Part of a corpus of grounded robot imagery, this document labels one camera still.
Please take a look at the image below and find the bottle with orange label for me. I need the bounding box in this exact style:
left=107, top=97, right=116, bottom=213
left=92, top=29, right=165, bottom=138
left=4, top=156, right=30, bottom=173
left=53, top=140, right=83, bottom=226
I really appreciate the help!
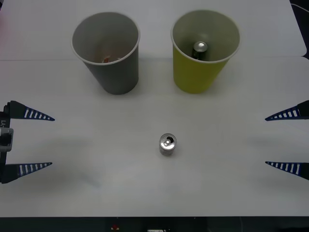
left=101, top=49, right=122, bottom=64

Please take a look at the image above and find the yellow-green plastic bin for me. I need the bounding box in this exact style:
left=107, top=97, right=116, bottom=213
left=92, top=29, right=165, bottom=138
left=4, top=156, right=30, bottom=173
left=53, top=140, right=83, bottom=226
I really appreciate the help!
left=170, top=9, right=241, bottom=95

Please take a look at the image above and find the black can with red-blue print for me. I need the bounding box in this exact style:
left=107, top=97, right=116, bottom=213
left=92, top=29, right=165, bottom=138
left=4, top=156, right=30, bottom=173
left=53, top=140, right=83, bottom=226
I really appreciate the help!
left=158, top=133, right=177, bottom=157

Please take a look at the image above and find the white cable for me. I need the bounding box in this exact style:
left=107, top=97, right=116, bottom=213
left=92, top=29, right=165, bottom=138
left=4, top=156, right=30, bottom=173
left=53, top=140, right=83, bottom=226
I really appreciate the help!
left=290, top=2, right=309, bottom=13

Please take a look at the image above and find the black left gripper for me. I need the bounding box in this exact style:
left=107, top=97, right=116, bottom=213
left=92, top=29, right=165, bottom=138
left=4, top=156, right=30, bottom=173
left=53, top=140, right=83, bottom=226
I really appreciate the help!
left=0, top=100, right=56, bottom=185

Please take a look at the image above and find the black can with green print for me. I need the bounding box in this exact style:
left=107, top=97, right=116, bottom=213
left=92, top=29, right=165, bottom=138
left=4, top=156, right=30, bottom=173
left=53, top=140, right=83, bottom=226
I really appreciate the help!
left=192, top=41, right=209, bottom=60

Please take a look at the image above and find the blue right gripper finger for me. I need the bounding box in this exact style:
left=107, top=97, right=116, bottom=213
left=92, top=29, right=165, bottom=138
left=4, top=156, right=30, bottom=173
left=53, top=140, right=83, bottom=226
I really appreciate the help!
left=265, top=161, right=309, bottom=181
left=264, top=100, right=309, bottom=122

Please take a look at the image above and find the grey plastic bin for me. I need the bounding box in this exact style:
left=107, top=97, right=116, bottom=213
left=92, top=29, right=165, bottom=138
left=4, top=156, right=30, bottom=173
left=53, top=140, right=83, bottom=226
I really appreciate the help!
left=70, top=12, right=141, bottom=95

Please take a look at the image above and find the black robot torso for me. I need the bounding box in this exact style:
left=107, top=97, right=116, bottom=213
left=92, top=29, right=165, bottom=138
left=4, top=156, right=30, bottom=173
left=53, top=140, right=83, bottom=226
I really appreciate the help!
left=0, top=217, right=309, bottom=232

